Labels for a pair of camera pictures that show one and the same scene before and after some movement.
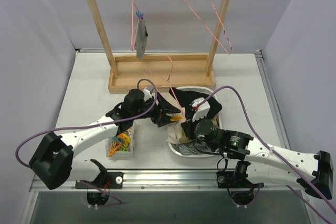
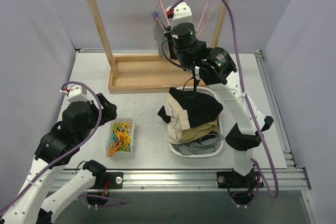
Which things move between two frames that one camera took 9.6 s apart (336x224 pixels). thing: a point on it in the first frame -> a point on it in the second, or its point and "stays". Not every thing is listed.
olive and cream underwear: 176,134 stays
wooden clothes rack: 160,74 stays
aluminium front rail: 165,181 stays
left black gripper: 159,114 -> 105,108
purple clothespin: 140,15 -> 155,14
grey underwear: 140,40 -> 159,36
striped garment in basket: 197,148 stays
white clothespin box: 122,145 stays
